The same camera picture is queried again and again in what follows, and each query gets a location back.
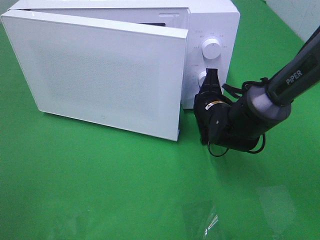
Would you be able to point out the green table cover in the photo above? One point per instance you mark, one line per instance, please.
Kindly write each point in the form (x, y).
(64, 179)

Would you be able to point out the white microwave door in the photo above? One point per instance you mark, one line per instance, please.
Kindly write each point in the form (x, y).
(118, 74)

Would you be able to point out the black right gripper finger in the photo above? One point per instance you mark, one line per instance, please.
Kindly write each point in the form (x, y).
(211, 83)

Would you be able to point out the white microwave oven body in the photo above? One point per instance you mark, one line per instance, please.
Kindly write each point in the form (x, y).
(196, 20)

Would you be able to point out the white microwave knob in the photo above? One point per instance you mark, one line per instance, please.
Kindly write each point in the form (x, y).
(201, 77)
(211, 48)

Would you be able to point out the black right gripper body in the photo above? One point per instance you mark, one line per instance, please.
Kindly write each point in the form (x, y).
(211, 113)

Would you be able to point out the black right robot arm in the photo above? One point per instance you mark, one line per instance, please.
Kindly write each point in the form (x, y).
(238, 118)

